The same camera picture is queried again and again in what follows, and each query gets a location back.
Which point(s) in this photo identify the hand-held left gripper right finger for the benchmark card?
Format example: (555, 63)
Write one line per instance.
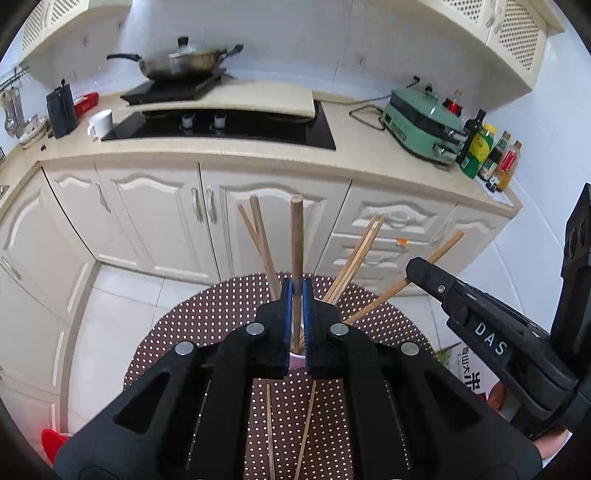
(307, 314)

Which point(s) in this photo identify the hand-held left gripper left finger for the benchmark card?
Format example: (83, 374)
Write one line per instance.
(287, 304)

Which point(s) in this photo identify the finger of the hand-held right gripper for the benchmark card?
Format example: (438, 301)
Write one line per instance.
(431, 284)

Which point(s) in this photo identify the pink cup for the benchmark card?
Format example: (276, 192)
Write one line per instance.
(296, 363)

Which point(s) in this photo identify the bundle of wooden chopsticks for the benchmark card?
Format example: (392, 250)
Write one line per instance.
(355, 256)

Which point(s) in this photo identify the hanging kitchen utensils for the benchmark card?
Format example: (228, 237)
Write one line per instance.
(14, 106)

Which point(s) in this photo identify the person's right hand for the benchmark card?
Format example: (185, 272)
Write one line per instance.
(551, 447)

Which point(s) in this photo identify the printed cardboard box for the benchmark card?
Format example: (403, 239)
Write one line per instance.
(461, 369)

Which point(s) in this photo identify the clear bottle with red label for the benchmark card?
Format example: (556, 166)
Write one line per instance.
(508, 168)

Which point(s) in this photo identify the dark sauce bottle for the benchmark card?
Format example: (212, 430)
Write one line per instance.
(496, 161)

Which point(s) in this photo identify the green bottle with yellow cap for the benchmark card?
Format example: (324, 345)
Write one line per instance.
(484, 154)

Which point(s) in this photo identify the dark olive oil bottle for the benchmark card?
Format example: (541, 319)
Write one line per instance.
(471, 147)

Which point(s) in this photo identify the beige kitchen countertop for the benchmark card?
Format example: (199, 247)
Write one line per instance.
(360, 143)

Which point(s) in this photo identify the cream kitchen base cabinet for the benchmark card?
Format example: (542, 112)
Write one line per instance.
(152, 221)

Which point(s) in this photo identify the green electric grill appliance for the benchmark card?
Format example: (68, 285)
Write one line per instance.
(415, 120)

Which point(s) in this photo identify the black glass cooktop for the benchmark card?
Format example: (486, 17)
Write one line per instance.
(258, 129)

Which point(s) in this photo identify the dark bottle with red label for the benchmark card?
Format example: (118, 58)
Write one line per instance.
(453, 106)

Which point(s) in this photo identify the black portable induction cooker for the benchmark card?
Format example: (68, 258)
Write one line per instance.
(171, 90)

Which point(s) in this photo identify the dark wok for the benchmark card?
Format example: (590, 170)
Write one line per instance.
(184, 67)

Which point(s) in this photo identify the white mug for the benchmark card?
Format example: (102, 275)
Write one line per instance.
(101, 123)

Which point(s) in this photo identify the glass wok lid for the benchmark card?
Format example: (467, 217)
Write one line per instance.
(194, 51)

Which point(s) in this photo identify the red plastic object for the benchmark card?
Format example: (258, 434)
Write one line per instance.
(53, 445)

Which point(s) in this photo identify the red box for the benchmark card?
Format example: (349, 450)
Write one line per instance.
(87, 102)

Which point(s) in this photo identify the black kettle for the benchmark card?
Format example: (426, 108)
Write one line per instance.
(62, 113)

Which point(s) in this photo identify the stack of dishes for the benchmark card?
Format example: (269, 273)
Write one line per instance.
(32, 131)

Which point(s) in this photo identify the cream lattice wall cabinet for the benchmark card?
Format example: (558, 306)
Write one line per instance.
(60, 27)
(512, 32)

